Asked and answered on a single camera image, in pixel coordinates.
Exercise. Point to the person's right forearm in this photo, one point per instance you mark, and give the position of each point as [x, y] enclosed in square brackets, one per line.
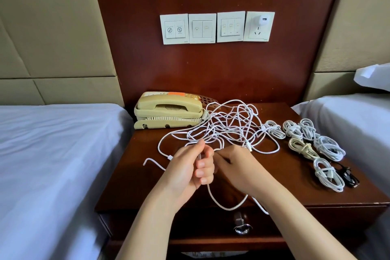
[308, 226]

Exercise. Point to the person's left forearm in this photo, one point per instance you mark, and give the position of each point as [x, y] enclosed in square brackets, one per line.
[149, 232]

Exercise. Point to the white plug-in charger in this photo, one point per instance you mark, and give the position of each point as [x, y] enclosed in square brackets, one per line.
[262, 20]

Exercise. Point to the person's right hand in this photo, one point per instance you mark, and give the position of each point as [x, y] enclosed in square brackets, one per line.
[247, 168]

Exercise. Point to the dark wooden drawer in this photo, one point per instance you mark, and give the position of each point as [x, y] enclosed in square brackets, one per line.
[207, 226]

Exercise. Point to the wooden nightstand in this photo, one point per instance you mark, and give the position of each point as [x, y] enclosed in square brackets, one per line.
[134, 183]

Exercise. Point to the white triple rocker wall switch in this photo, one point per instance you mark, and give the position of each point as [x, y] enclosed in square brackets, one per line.
[231, 27]

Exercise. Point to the white wall socket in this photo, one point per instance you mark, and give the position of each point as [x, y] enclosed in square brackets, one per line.
[257, 34]

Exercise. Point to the white crumpled bag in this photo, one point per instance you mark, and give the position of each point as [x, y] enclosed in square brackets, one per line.
[213, 255]

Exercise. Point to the person's left hand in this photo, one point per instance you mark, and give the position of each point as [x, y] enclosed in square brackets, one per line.
[183, 174]

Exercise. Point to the dark wooden wall panel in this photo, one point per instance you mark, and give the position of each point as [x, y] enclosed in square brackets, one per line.
[213, 68]

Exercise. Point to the bed white sheet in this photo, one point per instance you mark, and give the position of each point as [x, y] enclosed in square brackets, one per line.
[55, 171]
[365, 129]

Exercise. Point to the beige padded headboard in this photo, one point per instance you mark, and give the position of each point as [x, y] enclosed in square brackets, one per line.
[356, 19]
[55, 25]

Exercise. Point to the left bed white sheet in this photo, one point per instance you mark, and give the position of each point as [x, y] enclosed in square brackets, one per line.
[55, 171]

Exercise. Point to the white pillow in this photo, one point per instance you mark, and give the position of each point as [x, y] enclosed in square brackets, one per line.
[376, 77]

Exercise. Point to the right bed white sheet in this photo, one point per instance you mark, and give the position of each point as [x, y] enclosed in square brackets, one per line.
[365, 129]

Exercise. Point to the white double rocker wall switch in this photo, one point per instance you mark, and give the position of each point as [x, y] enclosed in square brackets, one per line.
[202, 28]

